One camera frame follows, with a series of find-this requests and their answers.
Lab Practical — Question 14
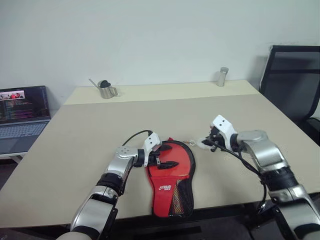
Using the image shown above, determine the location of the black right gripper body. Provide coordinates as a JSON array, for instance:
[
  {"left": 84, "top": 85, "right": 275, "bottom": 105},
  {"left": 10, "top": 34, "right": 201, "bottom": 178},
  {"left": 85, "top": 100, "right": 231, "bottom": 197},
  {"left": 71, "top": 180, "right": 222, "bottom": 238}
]
[{"left": 208, "top": 126, "right": 226, "bottom": 152}]

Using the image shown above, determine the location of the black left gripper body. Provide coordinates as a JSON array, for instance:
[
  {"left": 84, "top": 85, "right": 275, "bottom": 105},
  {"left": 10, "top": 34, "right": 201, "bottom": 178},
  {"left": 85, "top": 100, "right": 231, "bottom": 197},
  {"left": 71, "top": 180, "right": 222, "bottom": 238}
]
[{"left": 148, "top": 144, "right": 164, "bottom": 168}]

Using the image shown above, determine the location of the red black paddle case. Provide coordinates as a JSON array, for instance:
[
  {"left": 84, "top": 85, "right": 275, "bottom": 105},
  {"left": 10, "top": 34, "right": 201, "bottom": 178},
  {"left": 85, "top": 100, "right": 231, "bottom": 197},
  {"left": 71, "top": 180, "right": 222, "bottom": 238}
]
[{"left": 144, "top": 136, "right": 196, "bottom": 218}]

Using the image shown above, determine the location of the steel shaker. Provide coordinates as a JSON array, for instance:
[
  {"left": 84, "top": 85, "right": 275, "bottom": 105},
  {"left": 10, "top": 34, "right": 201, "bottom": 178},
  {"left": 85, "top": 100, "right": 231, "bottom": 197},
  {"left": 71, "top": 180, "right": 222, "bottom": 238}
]
[{"left": 216, "top": 66, "right": 229, "bottom": 87}]

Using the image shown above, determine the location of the black table underframe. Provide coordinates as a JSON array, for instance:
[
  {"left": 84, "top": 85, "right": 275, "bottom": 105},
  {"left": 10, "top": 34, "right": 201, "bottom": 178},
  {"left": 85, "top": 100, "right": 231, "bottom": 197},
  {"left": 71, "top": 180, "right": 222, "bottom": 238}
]
[{"left": 109, "top": 202, "right": 283, "bottom": 240}]

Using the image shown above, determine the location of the steel long-spout pitcher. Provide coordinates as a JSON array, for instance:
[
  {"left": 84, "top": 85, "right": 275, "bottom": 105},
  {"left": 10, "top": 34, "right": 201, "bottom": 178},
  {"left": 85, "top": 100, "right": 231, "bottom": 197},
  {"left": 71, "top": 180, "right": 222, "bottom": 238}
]
[{"left": 87, "top": 78, "right": 121, "bottom": 99}]

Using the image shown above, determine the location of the black mesh office chair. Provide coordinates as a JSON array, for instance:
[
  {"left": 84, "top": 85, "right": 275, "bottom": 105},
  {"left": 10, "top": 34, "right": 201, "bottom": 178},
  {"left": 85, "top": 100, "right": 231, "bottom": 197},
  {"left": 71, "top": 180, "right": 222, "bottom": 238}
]
[{"left": 258, "top": 44, "right": 320, "bottom": 146}]

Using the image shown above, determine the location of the open laptop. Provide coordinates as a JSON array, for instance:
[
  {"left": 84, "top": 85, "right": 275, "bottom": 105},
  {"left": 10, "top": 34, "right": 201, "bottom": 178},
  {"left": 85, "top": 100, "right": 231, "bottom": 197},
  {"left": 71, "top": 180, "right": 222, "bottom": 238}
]
[{"left": 0, "top": 85, "right": 52, "bottom": 155}]

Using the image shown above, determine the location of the white side table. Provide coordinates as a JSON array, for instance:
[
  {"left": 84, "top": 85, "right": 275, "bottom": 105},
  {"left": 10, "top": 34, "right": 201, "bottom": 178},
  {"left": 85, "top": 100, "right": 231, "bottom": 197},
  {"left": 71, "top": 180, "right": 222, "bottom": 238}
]
[{"left": 0, "top": 149, "right": 29, "bottom": 165}]

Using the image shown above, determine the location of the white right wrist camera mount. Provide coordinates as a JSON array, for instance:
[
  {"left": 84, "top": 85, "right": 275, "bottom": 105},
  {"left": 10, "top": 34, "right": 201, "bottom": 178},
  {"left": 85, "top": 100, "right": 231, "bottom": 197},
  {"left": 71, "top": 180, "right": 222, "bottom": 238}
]
[{"left": 209, "top": 114, "right": 238, "bottom": 151}]

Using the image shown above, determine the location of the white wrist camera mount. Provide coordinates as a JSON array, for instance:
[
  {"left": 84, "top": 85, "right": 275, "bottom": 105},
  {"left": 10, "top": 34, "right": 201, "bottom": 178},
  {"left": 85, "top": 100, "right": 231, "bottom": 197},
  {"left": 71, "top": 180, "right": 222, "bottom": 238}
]
[
  {"left": 143, "top": 132, "right": 161, "bottom": 168},
  {"left": 209, "top": 114, "right": 238, "bottom": 151}
]

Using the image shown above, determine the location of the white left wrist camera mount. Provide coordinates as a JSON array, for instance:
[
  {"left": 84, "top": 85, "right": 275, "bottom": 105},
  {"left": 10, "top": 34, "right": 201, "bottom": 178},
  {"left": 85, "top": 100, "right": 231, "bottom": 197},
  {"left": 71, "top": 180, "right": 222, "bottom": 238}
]
[{"left": 143, "top": 132, "right": 161, "bottom": 168}]

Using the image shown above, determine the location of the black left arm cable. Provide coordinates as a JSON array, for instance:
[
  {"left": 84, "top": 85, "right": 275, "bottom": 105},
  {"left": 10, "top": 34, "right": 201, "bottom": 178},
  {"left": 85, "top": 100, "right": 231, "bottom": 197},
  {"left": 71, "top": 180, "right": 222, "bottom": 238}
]
[{"left": 121, "top": 129, "right": 153, "bottom": 147}]

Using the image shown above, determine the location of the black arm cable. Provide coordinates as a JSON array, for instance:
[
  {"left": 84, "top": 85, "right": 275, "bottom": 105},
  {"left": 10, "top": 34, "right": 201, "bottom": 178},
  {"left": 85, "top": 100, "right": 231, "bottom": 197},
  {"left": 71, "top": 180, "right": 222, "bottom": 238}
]
[
  {"left": 214, "top": 144, "right": 270, "bottom": 214},
  {"left": 121, "top": 129, "right": 153, "bottom": 147}
]

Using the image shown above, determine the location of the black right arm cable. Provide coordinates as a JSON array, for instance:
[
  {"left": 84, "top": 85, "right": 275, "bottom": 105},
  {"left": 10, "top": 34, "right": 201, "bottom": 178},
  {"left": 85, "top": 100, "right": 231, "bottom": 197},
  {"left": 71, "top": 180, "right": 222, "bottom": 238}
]
[{"left": 214, "top": 144, "right": 270, "bottom": 214}]

